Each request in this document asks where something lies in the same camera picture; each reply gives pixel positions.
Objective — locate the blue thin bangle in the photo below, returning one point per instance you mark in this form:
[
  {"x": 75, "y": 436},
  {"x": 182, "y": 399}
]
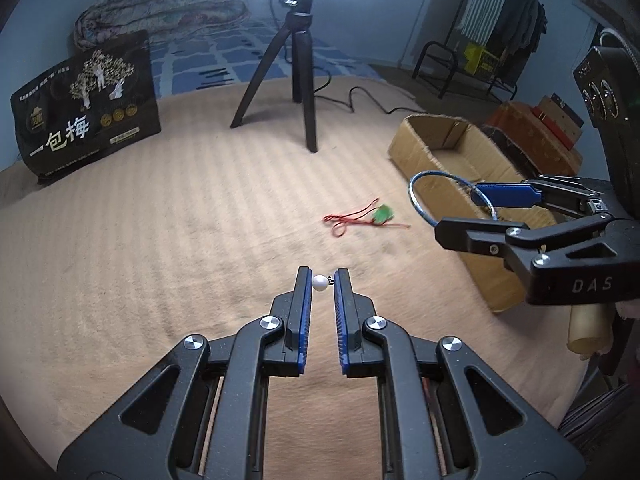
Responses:
[{"x": 440, "y": 172}]

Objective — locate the yellow box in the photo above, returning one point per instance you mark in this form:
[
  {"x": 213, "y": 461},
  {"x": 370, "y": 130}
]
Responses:
[{"x": 480, "y": 58}]

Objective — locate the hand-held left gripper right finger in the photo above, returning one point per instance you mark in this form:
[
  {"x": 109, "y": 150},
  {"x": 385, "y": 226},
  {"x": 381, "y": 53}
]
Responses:
[{"x": 345, "y": 325}]

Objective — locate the white pearl earring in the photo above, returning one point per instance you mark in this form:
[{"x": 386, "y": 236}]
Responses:
[{"x": 320, "y": 282}]

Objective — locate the black metal low rack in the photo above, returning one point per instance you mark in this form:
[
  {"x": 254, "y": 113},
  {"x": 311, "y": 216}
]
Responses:
[{"x": 425, "y": 55}]

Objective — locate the dark hanging clothes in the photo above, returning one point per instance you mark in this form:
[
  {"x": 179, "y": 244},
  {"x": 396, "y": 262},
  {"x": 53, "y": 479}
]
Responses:
[{"x": 520, "y": 25}]

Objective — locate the black printed snack bag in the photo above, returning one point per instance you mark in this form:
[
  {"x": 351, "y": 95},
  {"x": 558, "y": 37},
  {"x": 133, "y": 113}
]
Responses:
[{"x": 85, "y": 110}]

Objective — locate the cardboard box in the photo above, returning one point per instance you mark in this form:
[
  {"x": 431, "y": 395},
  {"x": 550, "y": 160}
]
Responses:
[{"x": 425, "y": 145}]

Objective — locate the flat cardboard piece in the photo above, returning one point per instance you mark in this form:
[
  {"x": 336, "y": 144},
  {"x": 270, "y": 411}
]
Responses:
[{"x": 562, "y": 117}]

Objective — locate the white striped hanging towel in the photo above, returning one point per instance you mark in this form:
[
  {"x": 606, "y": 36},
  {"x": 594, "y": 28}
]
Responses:
[{"x": 482, "y": 5}]

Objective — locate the striped grey cloth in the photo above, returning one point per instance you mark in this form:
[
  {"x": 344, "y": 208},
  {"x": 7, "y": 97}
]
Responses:
[{"x": 595, "y": 415}]

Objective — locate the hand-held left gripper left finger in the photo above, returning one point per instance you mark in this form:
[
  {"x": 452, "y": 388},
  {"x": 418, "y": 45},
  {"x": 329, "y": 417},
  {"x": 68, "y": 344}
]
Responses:
[{"x": 300, "y": 325}]

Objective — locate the black tripod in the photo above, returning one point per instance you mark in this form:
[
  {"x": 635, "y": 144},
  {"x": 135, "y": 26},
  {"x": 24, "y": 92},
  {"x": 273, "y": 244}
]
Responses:
[{"x": 300, "y": 60}]

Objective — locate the blue patterned bed sheet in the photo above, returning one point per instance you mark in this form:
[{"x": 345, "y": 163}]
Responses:
[{"x": 200, "y": 62}]

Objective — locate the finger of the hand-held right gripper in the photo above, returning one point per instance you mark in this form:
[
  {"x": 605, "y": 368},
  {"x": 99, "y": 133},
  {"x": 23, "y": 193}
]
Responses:
[
  {"x": 505, "y": 195},
  {"x": 475, "y": 235}
]

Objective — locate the folded floral quilt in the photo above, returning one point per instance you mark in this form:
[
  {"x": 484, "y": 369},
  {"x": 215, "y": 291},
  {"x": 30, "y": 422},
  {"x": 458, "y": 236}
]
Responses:
[{"x": 160, "y": 5}]

